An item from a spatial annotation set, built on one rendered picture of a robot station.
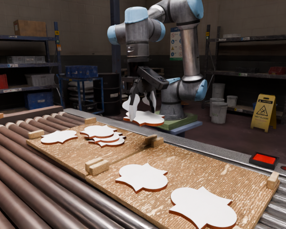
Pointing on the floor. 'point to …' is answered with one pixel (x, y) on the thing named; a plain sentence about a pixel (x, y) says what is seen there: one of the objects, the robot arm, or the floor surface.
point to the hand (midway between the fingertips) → (144, 116)
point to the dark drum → (108, 93)
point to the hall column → (115, 14)
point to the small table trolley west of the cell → (82, 91)
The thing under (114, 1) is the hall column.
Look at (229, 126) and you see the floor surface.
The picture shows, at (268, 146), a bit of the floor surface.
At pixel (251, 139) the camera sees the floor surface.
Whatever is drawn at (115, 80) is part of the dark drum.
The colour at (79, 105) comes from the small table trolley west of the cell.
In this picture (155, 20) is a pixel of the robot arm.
